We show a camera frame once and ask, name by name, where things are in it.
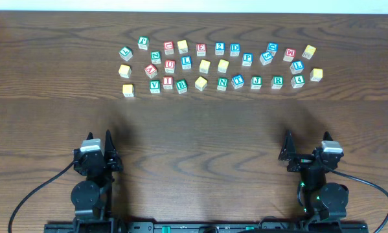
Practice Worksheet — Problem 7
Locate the green N block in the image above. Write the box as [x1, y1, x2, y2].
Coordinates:
[217, 77, 228, 91]

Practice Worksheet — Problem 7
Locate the red E block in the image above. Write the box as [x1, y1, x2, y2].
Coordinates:
[196, 43, 207, 56]

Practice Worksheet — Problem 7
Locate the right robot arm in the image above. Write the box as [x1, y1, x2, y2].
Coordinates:
[279, 130, 348, 221]

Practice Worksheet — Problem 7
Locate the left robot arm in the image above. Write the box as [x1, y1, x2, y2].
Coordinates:
[71, 131, 124, 233]

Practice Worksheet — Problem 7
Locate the yellow K block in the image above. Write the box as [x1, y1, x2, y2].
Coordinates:
[122, 84, 135, 98]

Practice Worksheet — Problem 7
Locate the yellow G block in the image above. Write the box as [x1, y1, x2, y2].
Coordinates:
[310, 68, 323, 82]

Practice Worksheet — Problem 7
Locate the green 4 block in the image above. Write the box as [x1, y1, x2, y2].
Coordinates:
[291, 75, 305, 89]

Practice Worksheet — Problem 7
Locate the green R block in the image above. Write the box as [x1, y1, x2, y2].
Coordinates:
[271, 76, 283, 89]

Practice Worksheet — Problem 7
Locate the yellow C block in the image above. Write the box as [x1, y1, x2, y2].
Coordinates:
[118, 64, 131, 78]

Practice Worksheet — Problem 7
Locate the blue L block right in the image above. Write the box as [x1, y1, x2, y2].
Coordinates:
[290, 60, 304, 74]

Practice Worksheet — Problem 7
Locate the blue l block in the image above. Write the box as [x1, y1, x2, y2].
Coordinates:
[181, 56, 192, 70]
[290, 60, 304, 74]

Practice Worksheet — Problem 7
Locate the green V block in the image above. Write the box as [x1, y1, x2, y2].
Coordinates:
[149, 80, 161, 94]

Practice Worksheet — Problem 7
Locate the blue T block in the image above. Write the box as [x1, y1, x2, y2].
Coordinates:
[231, 74, 245, 89]

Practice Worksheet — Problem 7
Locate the yellow block far right top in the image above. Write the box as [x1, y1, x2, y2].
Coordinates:
[302, 45, 317, 60]

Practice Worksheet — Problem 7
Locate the red A block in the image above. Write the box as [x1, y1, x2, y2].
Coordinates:
[144, 63, 158, 79]

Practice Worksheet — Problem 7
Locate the red I block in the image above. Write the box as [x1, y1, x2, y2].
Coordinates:
[163, 76, 174, 89]

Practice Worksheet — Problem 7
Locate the green L block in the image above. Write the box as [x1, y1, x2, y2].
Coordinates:
[119, 46, 133, 61]

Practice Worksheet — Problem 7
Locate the red M block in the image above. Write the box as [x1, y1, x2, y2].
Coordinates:
[283, 48, 296, 62]

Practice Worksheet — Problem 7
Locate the blue 5 block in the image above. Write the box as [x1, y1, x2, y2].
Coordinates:
[260, 51, 273, 65]

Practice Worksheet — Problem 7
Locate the green B block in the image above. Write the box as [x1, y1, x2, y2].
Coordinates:
[176, 79, 188, 94]

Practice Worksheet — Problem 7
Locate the blue P block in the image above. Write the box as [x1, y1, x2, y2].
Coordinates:
[242, 53, 253, 67]

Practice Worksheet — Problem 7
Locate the green Z block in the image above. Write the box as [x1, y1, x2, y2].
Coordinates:
[150, 50, 161, 64]

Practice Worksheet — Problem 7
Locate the blue D block right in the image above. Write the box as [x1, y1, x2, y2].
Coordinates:
[266, 42, 278, 56]

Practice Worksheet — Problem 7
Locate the blue d block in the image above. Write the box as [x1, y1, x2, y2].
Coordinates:
[266, 42, 278, 56]
[230, 43, 240, 57]

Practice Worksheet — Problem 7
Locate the yellow o block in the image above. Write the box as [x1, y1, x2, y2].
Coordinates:
[194, 76, 208, 91]
[218, 60, 229, 73]

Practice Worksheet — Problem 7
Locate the yellow O block lower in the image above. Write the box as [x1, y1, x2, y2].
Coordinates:
[194, 76, 208, 91]

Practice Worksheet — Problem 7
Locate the yellow S block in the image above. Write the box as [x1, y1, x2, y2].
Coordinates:
[199, 60, 211, 74]

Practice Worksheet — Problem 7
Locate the right black cable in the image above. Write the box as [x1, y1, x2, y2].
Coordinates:
[323, 161, 388, 233]

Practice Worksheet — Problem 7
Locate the black cable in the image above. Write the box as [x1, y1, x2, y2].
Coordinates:
[7, 161, 76, 233]
[323, 161, 388, 233]

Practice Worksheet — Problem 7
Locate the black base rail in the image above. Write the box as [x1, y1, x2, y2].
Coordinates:
[43, 219, 369, 233]

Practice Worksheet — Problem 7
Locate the left black cable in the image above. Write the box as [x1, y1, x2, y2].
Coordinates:
[7, 161, 76, 233]

